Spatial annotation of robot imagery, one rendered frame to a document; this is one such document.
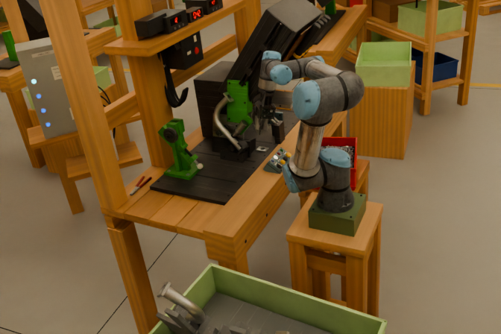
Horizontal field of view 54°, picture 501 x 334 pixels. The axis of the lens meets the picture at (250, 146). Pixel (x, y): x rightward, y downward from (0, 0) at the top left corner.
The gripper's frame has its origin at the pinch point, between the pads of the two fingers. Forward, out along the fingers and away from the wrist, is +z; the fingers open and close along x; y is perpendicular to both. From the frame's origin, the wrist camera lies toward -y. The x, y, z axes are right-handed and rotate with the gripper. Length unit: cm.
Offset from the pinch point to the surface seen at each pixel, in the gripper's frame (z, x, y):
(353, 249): 27, 29, 50
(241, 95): -6.1, -2.4, -31.2
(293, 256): 41, 12, 33
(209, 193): 30.8, -18.8, 0.2
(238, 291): 35, -17, 61
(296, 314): 33, -1, 75
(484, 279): 84, 143, 3
